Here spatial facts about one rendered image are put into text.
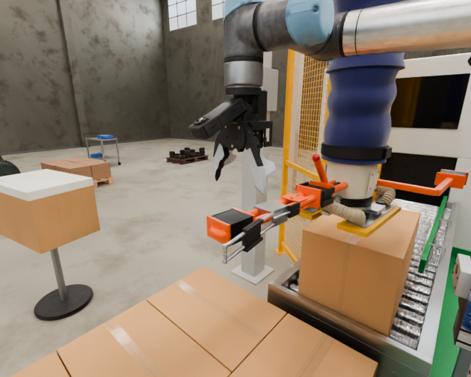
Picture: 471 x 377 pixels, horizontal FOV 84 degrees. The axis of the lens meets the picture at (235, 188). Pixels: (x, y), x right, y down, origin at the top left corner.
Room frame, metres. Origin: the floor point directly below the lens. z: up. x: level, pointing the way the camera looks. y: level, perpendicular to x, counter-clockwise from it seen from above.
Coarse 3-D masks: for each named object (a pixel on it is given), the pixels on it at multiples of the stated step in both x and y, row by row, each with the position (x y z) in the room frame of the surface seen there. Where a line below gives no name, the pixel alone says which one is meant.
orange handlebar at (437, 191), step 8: (344, 184) 0.87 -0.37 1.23; (384, 184) 0.90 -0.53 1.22; (392, 184) 0.88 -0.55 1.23; (400, 184) 0.87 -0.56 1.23; (408, 184) 0.86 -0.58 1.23; (440, 184) 0.86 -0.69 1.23; (448, 184) 0.87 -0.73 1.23; (416, 192) 0.83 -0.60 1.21; (424, 192) 0.81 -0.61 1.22; (432, 192) 0.80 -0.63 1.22; (440, 192) 0.80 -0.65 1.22; (280, 200) 0.69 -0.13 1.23; (288, 200) 0.71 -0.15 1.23; (296, 200) 0.68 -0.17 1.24; (304, 200) 0.70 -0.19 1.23; (312, 200) 0.72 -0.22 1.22; (304, 208) 0.70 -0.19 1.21; (256, 216) 0.62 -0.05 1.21; (264, 216) 0.58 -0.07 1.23; (216, 232) 0.50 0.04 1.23; (224, 232) 0.50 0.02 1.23
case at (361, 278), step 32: (320, 224) 1.16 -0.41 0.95; (384, 224) 1.16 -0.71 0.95; (416, 224) 1.19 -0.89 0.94; (320, 256) 1.05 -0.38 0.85; (352, 256) 0.97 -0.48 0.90; (384, 256) 0.89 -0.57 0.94; (320, 288) 1.04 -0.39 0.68; (352, 288) 0.95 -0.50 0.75; (384, 288) 0.88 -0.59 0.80; (384, 320) 0.87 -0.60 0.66
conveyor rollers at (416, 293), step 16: (416, 208) 2.45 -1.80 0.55; (432, 208) 2.44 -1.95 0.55; (448, 208) 2.44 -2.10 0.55; (432, 224) 2.07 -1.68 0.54; (416, 240) 1.77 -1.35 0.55; (416, 256) 1.55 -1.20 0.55; (432, 256) 1.56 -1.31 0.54; (416, 272) 1.38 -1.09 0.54; (432, 272) 1.40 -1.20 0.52; (416, 288) 1.23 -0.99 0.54; (400, 304) 1.12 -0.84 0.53; (416, 304) 1.09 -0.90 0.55; (400, 320) 0.99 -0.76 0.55; (416, 320) 1.00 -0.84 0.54; (400, 336) 0.90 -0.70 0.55; (416, 336) 0.92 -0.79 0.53
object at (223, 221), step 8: (232, 208) 0.60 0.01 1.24; (208, 216) 0.55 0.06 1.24; (216, 216) 0.55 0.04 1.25; (224, 216) 0.55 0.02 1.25; (232, 216) 0.55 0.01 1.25; (240, 216) 0.55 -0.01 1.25; (248, 216) 0.55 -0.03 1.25; (208, 224) 0.55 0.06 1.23; (216, 224) 0.52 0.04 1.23; (224, 224) 0.50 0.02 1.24; (232, 224) 0.50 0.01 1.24; (240, 224) 0.52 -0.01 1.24; (208, 232) 0.55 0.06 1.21; (232, 232) 0.50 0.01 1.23; (240, 232) 0.52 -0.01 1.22; (216, 240) 0.53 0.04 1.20; (224, 240) 0.50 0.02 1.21; (240, 240) 0.52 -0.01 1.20
